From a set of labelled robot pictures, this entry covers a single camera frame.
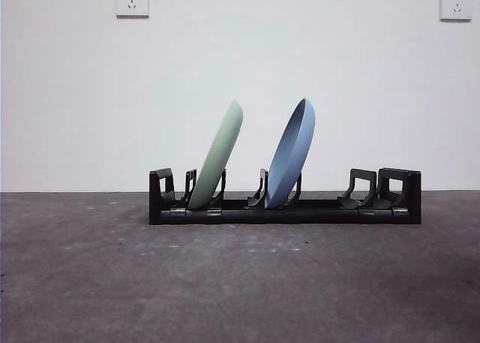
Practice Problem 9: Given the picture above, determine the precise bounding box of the green round plate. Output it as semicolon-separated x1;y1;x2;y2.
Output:
187;99;245;211

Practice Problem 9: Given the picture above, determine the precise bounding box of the blue round plate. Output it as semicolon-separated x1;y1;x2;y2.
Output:
264;97;317;210

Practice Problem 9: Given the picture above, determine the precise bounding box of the black plate rack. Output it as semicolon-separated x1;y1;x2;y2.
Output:
148;167;422;226

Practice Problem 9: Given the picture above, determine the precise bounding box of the white wall socket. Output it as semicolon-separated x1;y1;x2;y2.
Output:
115;0;150;20
439;0;473;22

